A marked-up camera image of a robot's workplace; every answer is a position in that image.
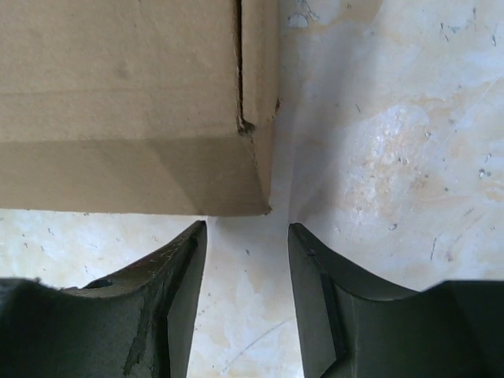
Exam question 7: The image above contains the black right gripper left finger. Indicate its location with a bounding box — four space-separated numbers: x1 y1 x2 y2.
1 220 207 377

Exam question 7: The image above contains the brown cardboard box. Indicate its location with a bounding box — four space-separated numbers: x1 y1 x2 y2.
1 0 280 217

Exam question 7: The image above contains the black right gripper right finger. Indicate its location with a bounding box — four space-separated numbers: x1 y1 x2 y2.
288 223 503 377

